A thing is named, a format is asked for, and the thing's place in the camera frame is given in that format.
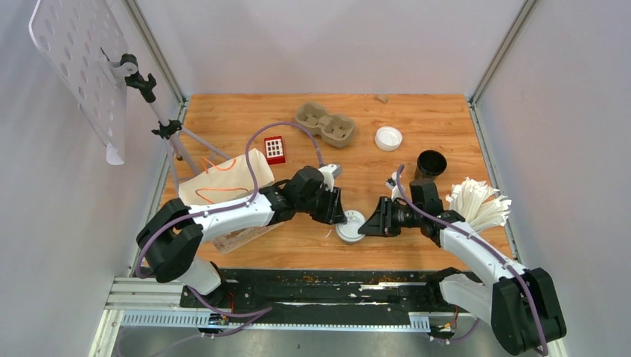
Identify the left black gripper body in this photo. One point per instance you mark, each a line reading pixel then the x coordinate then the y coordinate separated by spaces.
pixel 323 200

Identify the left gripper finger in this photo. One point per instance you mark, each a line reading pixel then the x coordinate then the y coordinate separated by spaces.
pixel 334 217
pixel 337 200

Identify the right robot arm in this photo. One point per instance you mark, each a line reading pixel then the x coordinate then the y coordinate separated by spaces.
pixel 519 304

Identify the wrapped white straws bundle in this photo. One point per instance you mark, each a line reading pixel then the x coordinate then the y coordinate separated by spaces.
pixel 481 205

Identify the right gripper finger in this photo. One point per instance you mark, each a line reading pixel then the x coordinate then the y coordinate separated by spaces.
pixel 385 206
pixel 376 226

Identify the white plastic cup lid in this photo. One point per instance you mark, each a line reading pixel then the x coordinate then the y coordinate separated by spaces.
pixel 348 231

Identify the red toy block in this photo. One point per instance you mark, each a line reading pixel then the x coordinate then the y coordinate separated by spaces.
pixel 274 150

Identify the stack of white lids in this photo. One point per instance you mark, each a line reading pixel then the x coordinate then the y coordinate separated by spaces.
pixel 388 138

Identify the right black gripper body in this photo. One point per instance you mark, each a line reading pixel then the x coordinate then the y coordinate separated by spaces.
pixel 402 217

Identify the cardboard cup carrier tray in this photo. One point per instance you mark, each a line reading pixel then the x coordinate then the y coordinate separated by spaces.
pixel 336 130

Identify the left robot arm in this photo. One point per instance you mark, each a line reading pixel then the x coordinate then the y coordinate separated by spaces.
pixel 170 240

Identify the tripod stand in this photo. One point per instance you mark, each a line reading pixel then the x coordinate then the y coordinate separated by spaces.
pixel 125 74

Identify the perforated white panel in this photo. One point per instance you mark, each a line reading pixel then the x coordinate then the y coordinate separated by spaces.
pixel 84 43

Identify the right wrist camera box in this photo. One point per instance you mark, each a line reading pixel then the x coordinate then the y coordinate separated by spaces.
pixel 397 189

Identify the white paper bakery bag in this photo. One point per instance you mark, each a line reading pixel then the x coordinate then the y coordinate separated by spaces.
pixel 225 182

